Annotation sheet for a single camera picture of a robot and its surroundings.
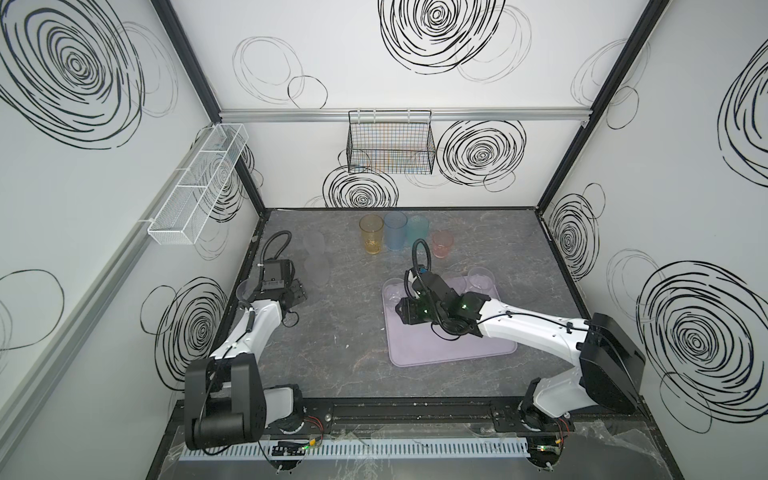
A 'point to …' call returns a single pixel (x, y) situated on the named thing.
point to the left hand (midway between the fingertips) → (290, 292)
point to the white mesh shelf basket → (183, 214)
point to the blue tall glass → (395, 224)
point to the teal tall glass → (417, 228)
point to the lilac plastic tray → (411, 344)
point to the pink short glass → (442, 241)
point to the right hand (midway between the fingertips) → (397, 311)
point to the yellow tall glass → (372, 228)
